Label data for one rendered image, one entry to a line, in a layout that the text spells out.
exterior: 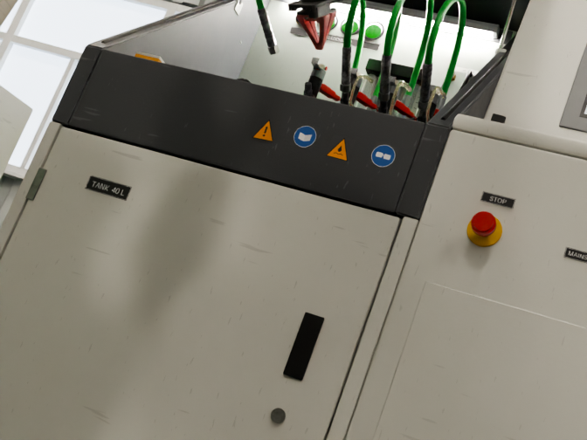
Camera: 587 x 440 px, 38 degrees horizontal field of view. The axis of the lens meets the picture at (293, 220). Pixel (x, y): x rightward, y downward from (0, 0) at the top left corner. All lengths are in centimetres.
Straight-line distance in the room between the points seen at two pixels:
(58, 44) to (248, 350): 580
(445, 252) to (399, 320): 12
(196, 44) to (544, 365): 107
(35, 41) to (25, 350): 564
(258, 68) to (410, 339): 105
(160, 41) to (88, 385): 74
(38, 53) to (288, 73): 502
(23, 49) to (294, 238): 586
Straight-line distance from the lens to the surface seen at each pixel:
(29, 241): 156
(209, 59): 202
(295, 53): 216
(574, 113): 169
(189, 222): 144
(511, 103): 170
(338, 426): 129
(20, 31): 721
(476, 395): 127
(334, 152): 141
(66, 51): 688
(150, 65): 159
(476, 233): 130
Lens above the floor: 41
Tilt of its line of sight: 14 degrees up
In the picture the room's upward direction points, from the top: 21 degrees clockwise
